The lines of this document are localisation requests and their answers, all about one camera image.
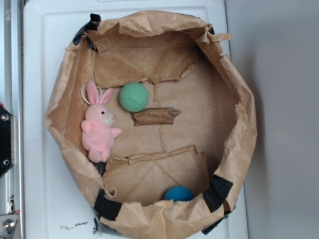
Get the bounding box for metal frame rail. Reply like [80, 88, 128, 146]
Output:
[0, 0, 25, 239]

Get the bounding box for blue ball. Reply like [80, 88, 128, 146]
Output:
[163, 186, 195, 202]

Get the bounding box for brown paper bag bin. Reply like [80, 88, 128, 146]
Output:
[45, 11, 257, 239]

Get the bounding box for green textured ball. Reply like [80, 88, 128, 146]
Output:
[119, 82, 149, 113]

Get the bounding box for torn brown paper strip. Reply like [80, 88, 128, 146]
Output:
[131, 108, 181, 126]

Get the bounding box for pink plush bunny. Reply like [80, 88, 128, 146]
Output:
[81, 81, 122, 163]

